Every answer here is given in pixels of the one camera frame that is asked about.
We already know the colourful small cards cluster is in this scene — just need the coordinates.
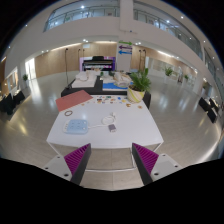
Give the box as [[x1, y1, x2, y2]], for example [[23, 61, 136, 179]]
[[79, 95, 144, 110]]

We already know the white sign with arrows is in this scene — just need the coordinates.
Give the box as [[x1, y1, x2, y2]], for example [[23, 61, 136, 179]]
[[115, 40, 134, 73]]

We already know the small distant potted plant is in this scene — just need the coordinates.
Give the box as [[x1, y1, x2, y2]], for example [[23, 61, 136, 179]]
[[21, 73, 29, 89]]

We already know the light blue power strip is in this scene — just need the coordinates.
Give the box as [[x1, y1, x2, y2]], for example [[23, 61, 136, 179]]
[[63, 119, 90, 135]]

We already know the black draped tables group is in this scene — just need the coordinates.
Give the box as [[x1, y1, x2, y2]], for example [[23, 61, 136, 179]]
[[0, 90, 26, 116]]

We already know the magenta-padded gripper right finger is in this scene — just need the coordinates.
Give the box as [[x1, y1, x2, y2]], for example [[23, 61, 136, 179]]
[[131, 142, 184, 186]]

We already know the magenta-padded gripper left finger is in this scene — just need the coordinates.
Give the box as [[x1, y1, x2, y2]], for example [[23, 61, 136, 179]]
[[41, 143, 93, 186]]

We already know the white coiled power cable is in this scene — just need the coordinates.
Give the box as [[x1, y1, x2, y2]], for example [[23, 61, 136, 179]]
[[88, 112, 118, 129]]

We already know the white architectural model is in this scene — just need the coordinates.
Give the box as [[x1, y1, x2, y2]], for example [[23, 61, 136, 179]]
[[71, 70, 98, 89]]

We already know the pink flat board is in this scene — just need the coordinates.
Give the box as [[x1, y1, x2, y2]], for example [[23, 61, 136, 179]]
[[54, 89, 94, 113]]

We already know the blue mat on platform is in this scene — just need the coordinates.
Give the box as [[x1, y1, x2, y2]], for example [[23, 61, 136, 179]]
[[102, 82, 129, 91]]

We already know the black digital piano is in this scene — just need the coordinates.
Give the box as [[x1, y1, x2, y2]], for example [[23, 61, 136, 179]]
[[79, 55, 117, 72]]

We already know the black display platform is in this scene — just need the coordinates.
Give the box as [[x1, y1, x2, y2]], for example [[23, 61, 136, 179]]
[[60, 75, 134, 98]]

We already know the potted plant in striped pot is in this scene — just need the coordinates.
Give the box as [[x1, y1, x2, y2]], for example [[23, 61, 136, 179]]
[[126, 68, 152, 104]]

